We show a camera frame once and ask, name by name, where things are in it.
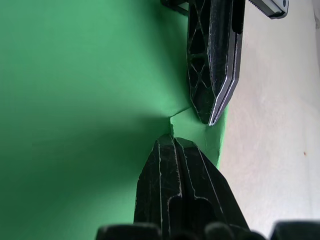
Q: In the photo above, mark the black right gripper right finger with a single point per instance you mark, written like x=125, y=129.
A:
x=200, y=185

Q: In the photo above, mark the green paper sheet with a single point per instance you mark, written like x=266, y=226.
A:
x=75, y=100

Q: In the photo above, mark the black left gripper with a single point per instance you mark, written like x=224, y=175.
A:
x=273, y=10

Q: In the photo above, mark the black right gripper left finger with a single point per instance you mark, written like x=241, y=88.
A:
x=157, y=180

